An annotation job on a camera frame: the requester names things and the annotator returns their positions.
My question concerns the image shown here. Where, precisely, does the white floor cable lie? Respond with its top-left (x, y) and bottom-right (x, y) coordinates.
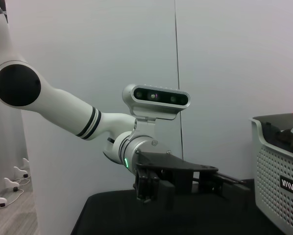
top-left (0, 188), bottom-right (24, 212)
top-left (15, 178), bottom-right (31, 187)

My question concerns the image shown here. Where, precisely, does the black tablecloth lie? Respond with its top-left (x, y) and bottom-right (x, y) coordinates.
top-left (70, 178), bottom-right (293, 235)

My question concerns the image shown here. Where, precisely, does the grey perforated storage box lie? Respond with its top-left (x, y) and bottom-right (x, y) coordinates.
top-left (249, 113), bottom-right (293, 235)

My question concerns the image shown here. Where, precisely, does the dark cloth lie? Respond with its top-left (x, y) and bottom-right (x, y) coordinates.
top-left (259, 117), bottom-right (293, 158)

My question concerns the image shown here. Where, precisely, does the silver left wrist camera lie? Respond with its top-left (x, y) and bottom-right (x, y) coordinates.
top-left (122, 84), bottom-right (191, 135)

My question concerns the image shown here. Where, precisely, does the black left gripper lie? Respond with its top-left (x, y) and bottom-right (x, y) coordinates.
top-left (133, 150), bottom-right (251, 212)

